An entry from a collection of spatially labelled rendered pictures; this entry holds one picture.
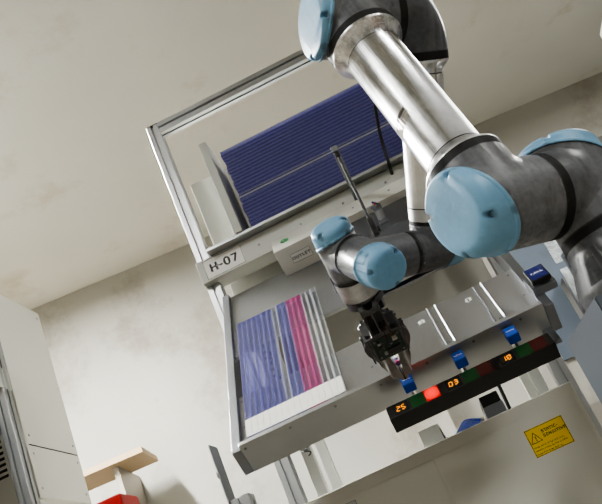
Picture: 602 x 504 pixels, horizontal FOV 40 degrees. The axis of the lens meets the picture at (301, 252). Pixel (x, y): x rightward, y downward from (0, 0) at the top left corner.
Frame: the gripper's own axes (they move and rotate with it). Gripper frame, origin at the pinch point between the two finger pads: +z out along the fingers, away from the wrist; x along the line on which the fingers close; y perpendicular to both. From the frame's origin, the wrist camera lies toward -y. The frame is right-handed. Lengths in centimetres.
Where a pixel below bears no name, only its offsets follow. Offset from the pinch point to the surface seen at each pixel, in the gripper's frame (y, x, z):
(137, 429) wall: -283, -165, 149
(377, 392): -2.3, -6.3, 3.6
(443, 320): -14.9, 12.0, 3.0
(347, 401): -2.3, -12.4, 2.5
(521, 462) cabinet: -7.7, 14.1, 40.0
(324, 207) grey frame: -82, -2, -5
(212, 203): -113, -33, -11
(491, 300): -14.4, 22.8, 3.3
